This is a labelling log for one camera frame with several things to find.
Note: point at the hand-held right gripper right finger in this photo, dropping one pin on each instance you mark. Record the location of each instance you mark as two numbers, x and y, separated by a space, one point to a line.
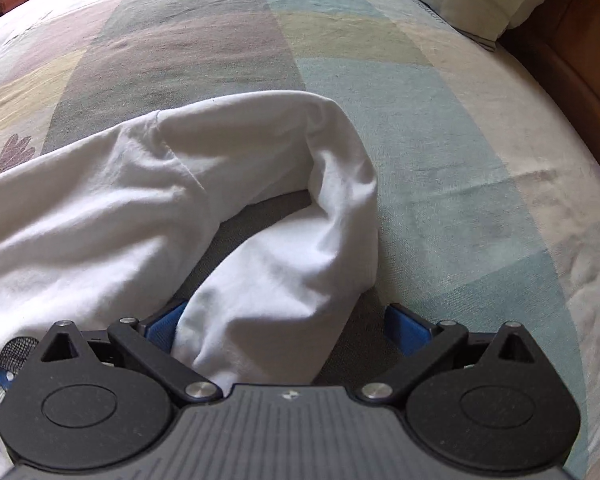
402 326

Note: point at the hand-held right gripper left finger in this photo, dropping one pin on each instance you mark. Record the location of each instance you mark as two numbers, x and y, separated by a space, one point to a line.
162 329

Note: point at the white printed long-sleeve shirt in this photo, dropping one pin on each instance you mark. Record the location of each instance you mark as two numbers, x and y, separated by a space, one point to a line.
130 210

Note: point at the wooden headboard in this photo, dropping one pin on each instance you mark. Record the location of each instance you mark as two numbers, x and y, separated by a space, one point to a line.
580 60

